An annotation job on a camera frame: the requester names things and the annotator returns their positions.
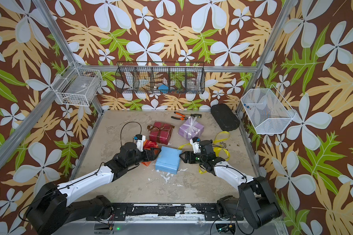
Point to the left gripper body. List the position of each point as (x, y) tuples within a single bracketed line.
[(139, 157)]

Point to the orange gift box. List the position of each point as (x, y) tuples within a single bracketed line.
[(147, 163)]

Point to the blue item in basket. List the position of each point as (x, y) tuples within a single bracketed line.
[(163, 89)]

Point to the white mesh basket right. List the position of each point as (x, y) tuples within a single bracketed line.
[(268, 111)]

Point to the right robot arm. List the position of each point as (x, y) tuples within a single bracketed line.
[(256, 203)]

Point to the orange handled pliers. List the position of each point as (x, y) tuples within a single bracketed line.
[(181, 116)]

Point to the black oval case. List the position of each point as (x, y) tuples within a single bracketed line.
[(225, 117)]

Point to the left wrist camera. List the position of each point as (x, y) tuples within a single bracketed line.
[(139, 140)]

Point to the red ribbon bow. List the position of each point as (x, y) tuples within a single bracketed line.
[(147, 145)]

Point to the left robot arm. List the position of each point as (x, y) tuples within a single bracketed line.
[(56, 205)]

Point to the blue gift box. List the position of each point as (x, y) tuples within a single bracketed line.
[(168, 160)]

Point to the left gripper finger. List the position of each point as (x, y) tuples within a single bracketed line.
[(152, 158), (156, 150)]

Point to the yellow ribbon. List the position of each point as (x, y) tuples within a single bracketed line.
[(219, 148)]

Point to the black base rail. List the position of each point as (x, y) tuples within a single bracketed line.
[(198, 211)]

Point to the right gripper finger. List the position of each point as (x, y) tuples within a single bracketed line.
[(185, 154), (185, 159)]

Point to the black wire basket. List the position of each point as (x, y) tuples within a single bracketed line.
[(146, 77)]

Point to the lilac gift box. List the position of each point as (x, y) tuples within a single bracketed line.
[(190, 129)]

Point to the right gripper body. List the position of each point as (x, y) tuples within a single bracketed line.
[(198, 158)]

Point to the white ribbon bow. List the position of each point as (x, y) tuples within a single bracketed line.
[(190, 124)]

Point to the magenta gift box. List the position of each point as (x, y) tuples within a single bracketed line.
[(161, 132)]

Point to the white wire basket left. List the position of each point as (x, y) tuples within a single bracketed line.
[(78, 86)]

